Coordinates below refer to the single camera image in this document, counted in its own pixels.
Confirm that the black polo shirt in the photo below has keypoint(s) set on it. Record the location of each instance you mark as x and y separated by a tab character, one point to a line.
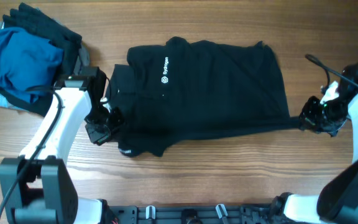
195	91

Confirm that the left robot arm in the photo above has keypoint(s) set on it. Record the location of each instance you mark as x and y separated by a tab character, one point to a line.
36	186

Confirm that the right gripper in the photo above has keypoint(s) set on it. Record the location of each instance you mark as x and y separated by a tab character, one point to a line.
313	114

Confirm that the black folded garment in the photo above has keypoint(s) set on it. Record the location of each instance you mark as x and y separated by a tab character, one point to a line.
37	23

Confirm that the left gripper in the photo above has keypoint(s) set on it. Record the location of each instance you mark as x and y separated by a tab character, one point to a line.
101	125

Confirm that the blue folded shirt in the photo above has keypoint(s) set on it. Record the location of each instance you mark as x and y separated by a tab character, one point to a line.
26	60

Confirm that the grey folded garment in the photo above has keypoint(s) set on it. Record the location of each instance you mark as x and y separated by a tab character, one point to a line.
83	60

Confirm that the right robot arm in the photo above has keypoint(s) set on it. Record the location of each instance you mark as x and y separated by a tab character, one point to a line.
338	200

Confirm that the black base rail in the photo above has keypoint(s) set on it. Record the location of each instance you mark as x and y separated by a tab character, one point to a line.
244	214

